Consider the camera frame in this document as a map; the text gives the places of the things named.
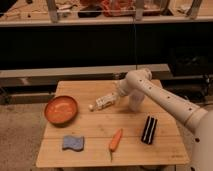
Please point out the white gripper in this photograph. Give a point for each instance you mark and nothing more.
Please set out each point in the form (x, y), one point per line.
(116, 94)

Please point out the white plastic bottle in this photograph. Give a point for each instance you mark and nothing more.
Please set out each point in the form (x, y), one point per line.
(102, 102)

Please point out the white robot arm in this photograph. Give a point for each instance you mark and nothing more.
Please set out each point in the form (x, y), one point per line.
(196, 119)

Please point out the translucent plastic cup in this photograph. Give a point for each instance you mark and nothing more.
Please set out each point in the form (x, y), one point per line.
(135, 100)

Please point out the wooden table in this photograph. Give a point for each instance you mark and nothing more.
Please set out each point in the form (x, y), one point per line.
(98, 128)

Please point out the orange carrot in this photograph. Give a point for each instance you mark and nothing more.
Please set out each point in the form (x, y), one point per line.
(115, 142)

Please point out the black striped eraser block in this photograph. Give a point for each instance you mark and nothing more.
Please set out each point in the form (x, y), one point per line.
(149, 130)

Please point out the orange bowl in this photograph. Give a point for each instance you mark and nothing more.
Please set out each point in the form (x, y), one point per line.
(61, 110)

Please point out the blue sponge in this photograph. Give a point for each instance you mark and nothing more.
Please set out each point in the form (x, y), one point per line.
(73, 143)

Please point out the grey metal rail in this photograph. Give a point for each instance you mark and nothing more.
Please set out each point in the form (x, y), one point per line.
(51, 76)

